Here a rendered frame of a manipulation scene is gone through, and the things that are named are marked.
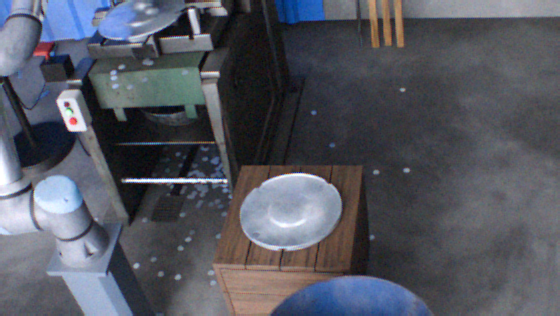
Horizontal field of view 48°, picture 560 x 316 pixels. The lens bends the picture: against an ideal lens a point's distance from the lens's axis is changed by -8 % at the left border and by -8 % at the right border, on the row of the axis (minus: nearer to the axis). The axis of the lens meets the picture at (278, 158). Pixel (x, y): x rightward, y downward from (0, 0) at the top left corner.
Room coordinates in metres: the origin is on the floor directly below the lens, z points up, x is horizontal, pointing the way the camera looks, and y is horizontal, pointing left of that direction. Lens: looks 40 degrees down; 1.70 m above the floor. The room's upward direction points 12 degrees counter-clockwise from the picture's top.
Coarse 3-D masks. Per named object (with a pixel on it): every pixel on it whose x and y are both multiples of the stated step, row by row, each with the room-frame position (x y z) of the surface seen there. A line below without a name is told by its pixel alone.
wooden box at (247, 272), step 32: (352, 192) 1.39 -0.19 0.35; (224, 224) 1.37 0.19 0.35; (352, 224) 1.27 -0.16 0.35; (224, 256) 1.25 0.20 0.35; (256, 256) 1.22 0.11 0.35; (288, 256) 1.20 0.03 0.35; (320, 256) 1.18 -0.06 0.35; (352, 256) 1.16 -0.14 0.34; (224, 288) 1.23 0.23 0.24; (256, 288) 1.20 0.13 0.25; (288, 288) 1.17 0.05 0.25
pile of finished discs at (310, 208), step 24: (264, 192) 1.46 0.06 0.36; (288, 192) 1.44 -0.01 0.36; (312, 192) 1.41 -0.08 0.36; (336, 192) 1.39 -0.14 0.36; (240, 216) 1.37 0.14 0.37; (264, 216) 1.36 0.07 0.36; (288, 216) 1.33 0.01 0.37; (312, 216) 1.32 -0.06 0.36; (336, 216) 1.30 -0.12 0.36; (264, 240) 1.27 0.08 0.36; (288, 240) 1.25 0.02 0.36; (312, 240) 1.23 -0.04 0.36
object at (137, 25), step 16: (128, 0) 2.06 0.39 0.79; (144, 0) 2.04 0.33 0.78; (160, 0) 2.01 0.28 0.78; (176, 0) 1.98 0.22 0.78; (112, 16) 1.97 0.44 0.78; (128, 16) 1.93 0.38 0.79; (144, 16) 1.90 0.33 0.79; (160, 16) 1.89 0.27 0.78; (176, 16) 1.86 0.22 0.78; (112, 32) 1.86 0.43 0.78; (128, 32) 1.83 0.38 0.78; (144, 32) 1.80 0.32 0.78
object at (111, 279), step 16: (112, 224) 1.35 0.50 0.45; (112, 240) 1.29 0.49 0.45; (112, 256) 1.23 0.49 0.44; (48, 272) 1.21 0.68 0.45; (64, 272) 1.20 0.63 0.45; (80, 272) 1.19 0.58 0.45; (96, 272) 1.18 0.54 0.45; (112, 272) 1.22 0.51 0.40; (128, 272) 1.29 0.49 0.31; (80, 288) 1.21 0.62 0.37; (96, 288) 1.19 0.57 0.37; (112, 288) 1.20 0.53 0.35; (128, 288) 1.25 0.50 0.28; (80, 304) 1.21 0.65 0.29; (96, 304) 1.20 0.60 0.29; (112, 304) 1.19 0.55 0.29; (128, 304) 1.21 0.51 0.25; (144, 304) 1.29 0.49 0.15
